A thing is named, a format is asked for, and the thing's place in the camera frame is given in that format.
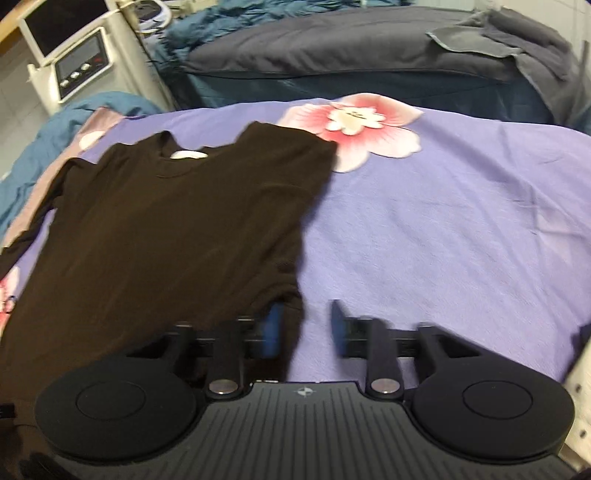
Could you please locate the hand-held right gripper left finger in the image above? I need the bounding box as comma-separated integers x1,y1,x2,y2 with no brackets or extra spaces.
127,302,284,401

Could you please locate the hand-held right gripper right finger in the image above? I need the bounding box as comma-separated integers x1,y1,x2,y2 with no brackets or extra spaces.
330,300,485,401

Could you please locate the dark brown shirt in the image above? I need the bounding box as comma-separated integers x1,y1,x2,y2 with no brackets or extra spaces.
0,121,339,462

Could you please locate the purple floral blanket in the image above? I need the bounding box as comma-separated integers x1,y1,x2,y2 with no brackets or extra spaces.
0,93,591,385

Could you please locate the cream polka dot garment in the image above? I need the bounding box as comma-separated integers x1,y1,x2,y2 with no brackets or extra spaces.
564,362,591,467

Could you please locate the blue duvet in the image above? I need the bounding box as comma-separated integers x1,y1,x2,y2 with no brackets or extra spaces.
0,91,163,237

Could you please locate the white machine with control panel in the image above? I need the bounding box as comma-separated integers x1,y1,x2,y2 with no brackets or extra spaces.
18,0,175,116

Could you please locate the grey towel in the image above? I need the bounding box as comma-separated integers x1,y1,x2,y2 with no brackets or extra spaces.
427,7,585,126

